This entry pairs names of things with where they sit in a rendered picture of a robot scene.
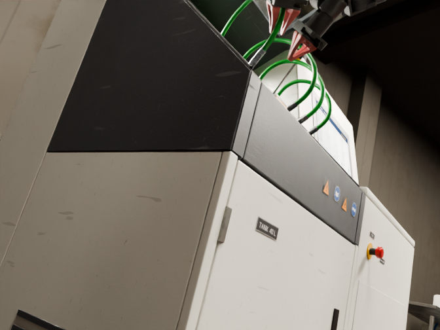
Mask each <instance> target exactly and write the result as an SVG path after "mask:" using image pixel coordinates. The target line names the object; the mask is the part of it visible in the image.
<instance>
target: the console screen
mask: <svg viewBox="0 0 440 330"><path fill-rule="evenodd" d="M311 93H312V109H313V108H315V106H316V105H317V103H318V101H319V99H320V97H319V96H318V95H317V94H316V92H315V91H314V90H313V91H312V92H311ZM327 110H328V108H327V107H326V105H325V104H324V103H322V105H321V107H320V108H319V109H318V111H317V112H316V113H315V114H314V115H313V126H314V127H315V126H317V125H319V124H320V123H321V122H322V121H323V120H324V118H325V117H326V114H327ZM314 138H315V139H316V140H317V141H318V142H319V143H320V144H321V146H322V147H323V148H324V149H325V150H326V151H327V152H328V153H329V154H330V155H331V156H332V157H333V158H334V159H335V160H336V161H337V162H338V163H339V164H340V165H341V166H342V167H343V168H344V170H345V171H346V172H347V173H348V174H349V175H350V176H351V177H352V178H353V172H352V160H351V153H350V140H349V135H348V134H347V133H346V132H345V131H344V129H343V128H342V126H341V125H340V124H339V122H338V121H337V120H336V118H335V117H334V116H333V115H332V114H331V117H330V119H329V120H328V122H327V123H326V124H325V125H324V126H323V127H322V128H320V129H319V131H317V132H316V133H314Z"/></svg>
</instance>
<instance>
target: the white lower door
mask: <svg viewBox="0 0 440 330"><path fill-rule="evenodd" d="M354 251H355V246H354V245H353V244H351V243H350V242H349V241H347V240H346V239H345V238H343V237H342V236H341V235H339V234H338V233H337V232H335V231H334V230H333V229H331V228H330V227H328V226H327V225H326V224H325V223H323V222H322V221H320V220H319V219H318V218H317V217H315V216H314V215H312V214H311V213H310V212H308V211H307V210H305V209H304V208H303V207H302V206H300V205H299V204H298V203H296V202H295V201H293V200H292V199H290V197H288V196H287V195H285V194H284V193H283V192H281V191H280V190H278V189H277V188H276V187H275V186H273V185H272V184H270V183H269V182H268V181H266V180H265V179H263V178H262V177H261V176H260V175H258V174H257V173H255V172H254V171H253V170H251V169H250V168H248V167H247V166H246V165H245V164H243V163H242V162H240V161H239V160H237V163H236V167H235V171H234V175H233V178H232V183H231V186H230V191H229V196H228V199H227V204H226V207H225V212H224V215H223V220H222V223H221V228H220V231H219V236H218V239H217V244H216V247H215V252H214V255H213V260H212V263H211V268H210V273H209V276H208V280H207V284H206V288H205V292H204V296H203V299H202V304H201V307H200V312H199V315H198V321H197V324H196V329H195V330H343V325H344V317H345V312H346V304H347V299H348V291H349V286H350V277H351V273H352V264H353V259H354Z"/></svg>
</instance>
